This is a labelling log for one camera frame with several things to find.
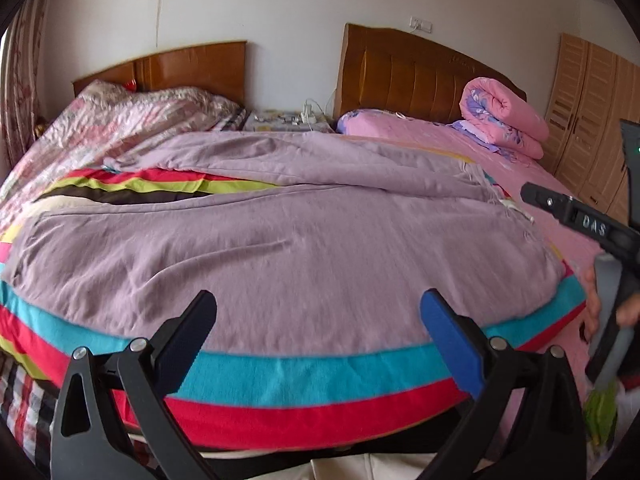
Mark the white wall socket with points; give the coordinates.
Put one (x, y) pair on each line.
(420, 25)

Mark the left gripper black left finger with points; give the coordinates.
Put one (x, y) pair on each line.
(90, 440)

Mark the pink bed sheet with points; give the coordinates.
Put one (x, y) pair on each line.
(550, 219)

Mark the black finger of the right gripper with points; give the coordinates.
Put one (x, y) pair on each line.
(557, 204)

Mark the purple floral pillow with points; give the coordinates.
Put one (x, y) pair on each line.
(362, 122)

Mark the pink floral curtain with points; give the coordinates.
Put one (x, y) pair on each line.
(20, 57)

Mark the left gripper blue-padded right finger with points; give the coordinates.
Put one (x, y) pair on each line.
(525, 421)

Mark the left wooden headboard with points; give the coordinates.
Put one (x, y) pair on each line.
(217, 68)

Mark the bedside table with patterned cloth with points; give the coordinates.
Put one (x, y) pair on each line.
(284, 121)

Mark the plaid bed sheet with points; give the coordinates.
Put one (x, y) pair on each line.
(27, 409)

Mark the rolled pink floral quilt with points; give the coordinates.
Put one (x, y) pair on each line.
(499, 117)

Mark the person's right hand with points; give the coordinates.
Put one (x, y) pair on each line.
(627, 315)

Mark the right wooden headboard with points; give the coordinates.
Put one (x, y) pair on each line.
(387, 69)

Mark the white power strip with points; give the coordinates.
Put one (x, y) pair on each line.
(307, 115)

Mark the light wooden wardrobe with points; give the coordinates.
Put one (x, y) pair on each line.
(593, 90)

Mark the wooden headboard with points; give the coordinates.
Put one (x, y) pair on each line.
(217, 68)
(387, 69)

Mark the rainbow striped blanket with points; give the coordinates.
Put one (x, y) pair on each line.
(46, 342)

